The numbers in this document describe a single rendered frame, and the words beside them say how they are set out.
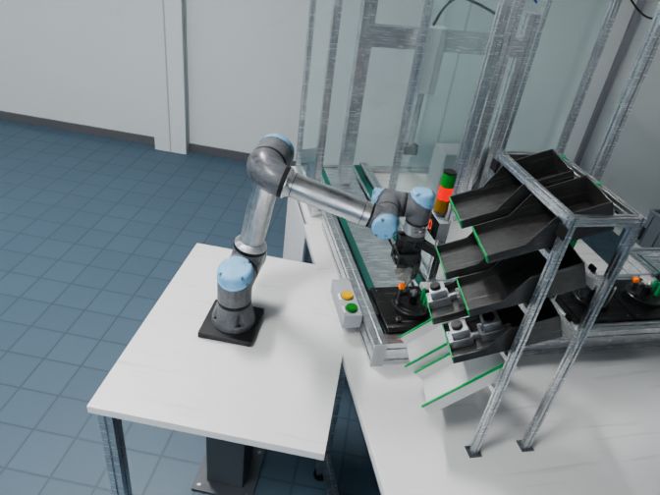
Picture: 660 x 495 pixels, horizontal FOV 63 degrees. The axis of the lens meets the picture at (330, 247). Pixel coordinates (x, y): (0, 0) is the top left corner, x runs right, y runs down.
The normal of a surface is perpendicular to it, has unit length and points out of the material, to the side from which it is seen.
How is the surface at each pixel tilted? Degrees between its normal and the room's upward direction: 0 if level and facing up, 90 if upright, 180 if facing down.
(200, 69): 90
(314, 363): 0
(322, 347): 0
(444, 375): 45
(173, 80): 90
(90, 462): 0
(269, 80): 90
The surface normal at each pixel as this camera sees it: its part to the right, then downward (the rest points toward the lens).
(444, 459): 0.11, -0.83
